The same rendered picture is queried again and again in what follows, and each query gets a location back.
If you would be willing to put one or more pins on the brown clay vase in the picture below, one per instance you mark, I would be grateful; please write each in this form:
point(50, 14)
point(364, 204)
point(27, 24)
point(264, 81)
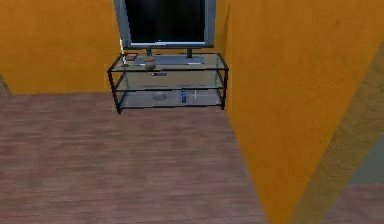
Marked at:
point(149, 62)

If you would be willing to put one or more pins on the grey flat television set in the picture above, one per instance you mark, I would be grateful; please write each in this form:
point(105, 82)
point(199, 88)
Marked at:
point(165, 20)

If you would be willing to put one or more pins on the blue bottle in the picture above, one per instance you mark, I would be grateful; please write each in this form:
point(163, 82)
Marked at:
point(183, 95)

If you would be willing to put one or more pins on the black glass television stand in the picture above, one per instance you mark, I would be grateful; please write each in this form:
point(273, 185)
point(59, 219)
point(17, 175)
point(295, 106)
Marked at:
point(173, 81)

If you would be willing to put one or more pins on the white small stick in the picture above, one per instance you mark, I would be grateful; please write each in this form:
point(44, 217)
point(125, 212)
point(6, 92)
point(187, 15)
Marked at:
point(195, 94)

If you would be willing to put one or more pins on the blue red remote control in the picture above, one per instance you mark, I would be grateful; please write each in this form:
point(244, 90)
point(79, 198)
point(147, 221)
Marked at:
point(158, 74)

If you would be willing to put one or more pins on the brown flat box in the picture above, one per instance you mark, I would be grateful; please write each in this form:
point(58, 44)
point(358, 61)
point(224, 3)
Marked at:
point(130, 57)

